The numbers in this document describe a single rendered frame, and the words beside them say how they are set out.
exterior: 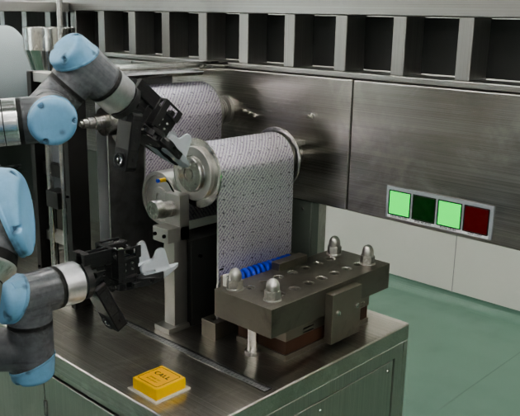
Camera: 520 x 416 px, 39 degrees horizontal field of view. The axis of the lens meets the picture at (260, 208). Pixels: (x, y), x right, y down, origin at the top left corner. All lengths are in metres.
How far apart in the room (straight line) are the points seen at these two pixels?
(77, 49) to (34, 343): 0.50
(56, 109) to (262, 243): 0.65
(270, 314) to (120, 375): 0.31
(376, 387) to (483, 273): 2.63
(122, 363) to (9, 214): 0.64
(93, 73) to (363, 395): 0.88
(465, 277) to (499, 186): 2.85
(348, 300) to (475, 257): 2.74
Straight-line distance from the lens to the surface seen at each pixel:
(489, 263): 4.25
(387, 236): 4.56
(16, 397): 1.86
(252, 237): 1.63
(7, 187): 0.97
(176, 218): 1.58
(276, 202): 1.66
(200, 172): 1.52
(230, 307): 1.51
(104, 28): 2.35
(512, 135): 1.49
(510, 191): 1.50
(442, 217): 1.58
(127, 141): 1.42
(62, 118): 1.19
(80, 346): 1.61
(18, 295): 1.27
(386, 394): 1.76
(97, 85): 1.35
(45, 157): 1.79
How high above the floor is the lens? 1.57
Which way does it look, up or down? 15 degrees down
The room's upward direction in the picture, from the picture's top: 1 degrees clockwise
